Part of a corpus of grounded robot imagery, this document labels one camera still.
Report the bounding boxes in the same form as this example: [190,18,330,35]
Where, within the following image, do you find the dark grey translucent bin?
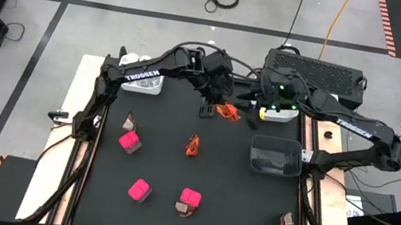
[246,132,306,180]

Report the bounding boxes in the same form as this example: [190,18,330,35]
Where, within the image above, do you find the yellow cable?
[317,0,355,64]

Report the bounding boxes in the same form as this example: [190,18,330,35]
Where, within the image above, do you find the white paper sheet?
[340,194,377,225]

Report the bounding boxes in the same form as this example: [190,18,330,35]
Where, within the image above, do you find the white metal bracket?
[299,148,315,166]

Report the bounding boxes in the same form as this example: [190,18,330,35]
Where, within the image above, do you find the low white plastic bin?
[112,50,168,97]

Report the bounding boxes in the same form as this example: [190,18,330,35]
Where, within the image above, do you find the grey clamp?
[46,107,72,125]

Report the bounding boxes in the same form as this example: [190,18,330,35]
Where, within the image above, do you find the long black cable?
[279,0,308,52]

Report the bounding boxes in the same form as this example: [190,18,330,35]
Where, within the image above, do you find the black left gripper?
[191,47,242,124]

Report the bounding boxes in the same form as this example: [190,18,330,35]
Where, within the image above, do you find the white bin with handle slots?
[246,81,304,127]

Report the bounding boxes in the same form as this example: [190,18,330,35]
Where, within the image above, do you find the black perforated computer case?
[257,46,371,123]

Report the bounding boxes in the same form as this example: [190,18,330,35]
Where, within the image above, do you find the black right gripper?
[231,60,309,138]

